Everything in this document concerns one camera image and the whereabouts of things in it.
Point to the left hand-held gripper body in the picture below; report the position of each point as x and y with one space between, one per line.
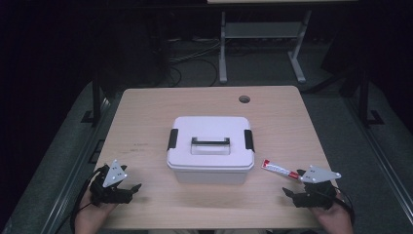
112 195

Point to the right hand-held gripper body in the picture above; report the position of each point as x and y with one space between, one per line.
316 196

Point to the red and white toothpaste tube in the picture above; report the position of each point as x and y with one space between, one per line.
279 169

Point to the white plastic storage box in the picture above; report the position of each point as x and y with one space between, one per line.
207 177

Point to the white box lid black latches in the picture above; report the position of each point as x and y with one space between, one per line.
211 126

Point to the person's left hand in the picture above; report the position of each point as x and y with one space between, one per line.
91 214

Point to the person's right hand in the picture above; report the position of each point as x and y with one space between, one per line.
336 219

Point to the black metal stand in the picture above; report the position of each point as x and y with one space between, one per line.
96 97
364 97

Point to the aluminium floor rail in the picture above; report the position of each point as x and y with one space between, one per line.
379 156
81 156

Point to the grey metal table frame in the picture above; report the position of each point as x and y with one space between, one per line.
259 30

